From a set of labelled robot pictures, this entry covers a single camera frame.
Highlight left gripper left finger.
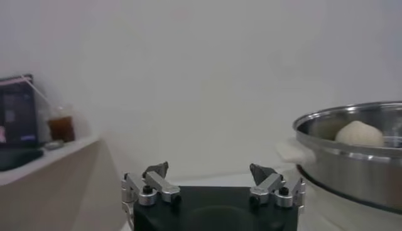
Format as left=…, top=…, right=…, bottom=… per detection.
left=121, top=161, right=182, bottom=231

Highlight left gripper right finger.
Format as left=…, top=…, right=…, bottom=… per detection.
left=249, top=163, right=307, bottom=214

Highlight white steamed baozi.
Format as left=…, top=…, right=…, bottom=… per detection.
left=334, top=120, right=385, bottom=148

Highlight stainless steel steamer basket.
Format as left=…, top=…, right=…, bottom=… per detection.
left=292, top=100, right=402, bottom=214

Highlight white side desk with cup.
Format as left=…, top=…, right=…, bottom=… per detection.
left=0, top=133, right=101, bottom=231

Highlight plastic iced coffee cup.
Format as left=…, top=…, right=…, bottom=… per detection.
left=22, top=75, right=76, bottom=143

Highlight small round grey disc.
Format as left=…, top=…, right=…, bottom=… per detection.
left=43, top=140, right=65, bottom=151

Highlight black computer mouse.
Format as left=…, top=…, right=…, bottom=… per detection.
left=0, top=149, right=45, bottom=172

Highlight dark screen device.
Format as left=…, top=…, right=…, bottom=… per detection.
left=0, top=74, right=40, bottom=148

